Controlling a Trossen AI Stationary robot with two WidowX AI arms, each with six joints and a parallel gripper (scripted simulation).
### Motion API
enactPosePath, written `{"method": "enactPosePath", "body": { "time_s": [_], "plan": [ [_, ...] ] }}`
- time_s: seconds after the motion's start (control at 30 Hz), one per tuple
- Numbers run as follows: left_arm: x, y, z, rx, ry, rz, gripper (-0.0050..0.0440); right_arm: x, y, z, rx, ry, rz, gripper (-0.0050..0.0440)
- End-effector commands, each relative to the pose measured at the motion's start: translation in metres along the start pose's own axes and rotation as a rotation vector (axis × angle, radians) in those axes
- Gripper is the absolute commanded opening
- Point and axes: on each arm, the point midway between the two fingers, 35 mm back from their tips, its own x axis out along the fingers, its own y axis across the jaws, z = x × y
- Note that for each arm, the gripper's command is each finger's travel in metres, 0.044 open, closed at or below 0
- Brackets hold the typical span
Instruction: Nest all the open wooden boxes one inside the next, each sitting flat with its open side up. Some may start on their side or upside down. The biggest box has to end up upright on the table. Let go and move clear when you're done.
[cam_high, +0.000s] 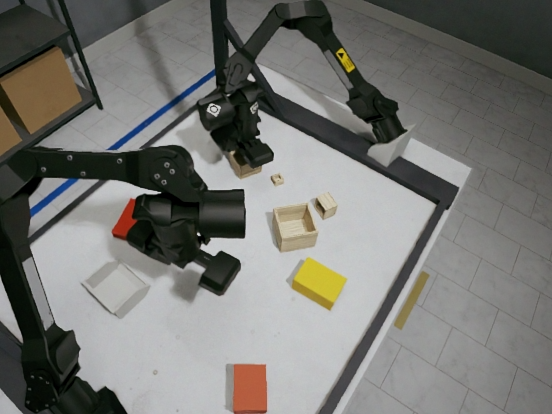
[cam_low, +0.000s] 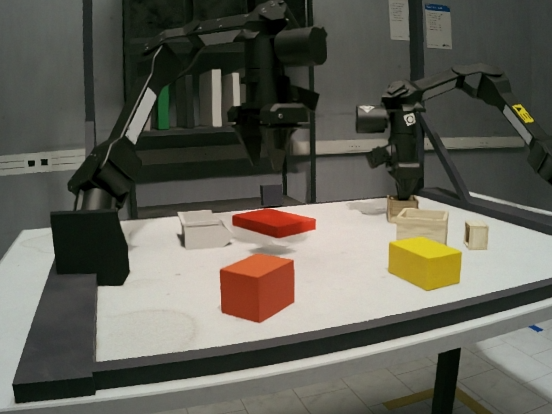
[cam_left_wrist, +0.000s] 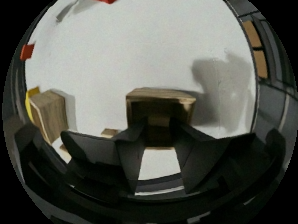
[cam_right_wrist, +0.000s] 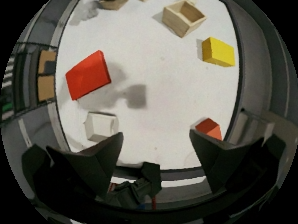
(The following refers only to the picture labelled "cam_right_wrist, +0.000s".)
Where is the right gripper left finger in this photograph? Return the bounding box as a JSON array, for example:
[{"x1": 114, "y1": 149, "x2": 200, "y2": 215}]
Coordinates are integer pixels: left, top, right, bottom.
[{"x1": 46, "y1": 132, "x2": 124, "y2": 201}]

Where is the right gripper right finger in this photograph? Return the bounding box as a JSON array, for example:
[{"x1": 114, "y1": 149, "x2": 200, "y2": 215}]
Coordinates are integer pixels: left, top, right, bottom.
[{"x1": 189, "y1": 129, "x2": 265, "y2": 195}]

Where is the orange cube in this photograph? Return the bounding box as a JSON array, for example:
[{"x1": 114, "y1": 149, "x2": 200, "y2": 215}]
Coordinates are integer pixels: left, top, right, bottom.
[{"x1": 195, "y1": 118, "x2": 222, "y2": 140}]

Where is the yellow rectangular block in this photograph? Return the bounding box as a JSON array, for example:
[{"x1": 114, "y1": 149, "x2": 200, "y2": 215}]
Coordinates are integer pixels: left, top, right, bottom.
[{"x1": 202, "y1": 37, "x2": 235, "y2": 67}]

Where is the red flat rectangular block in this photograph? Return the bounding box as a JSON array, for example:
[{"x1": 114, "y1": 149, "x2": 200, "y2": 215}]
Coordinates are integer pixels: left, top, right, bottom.
[{"x1": 65, "y1": 50, "x2": 112, "y2": 101}]

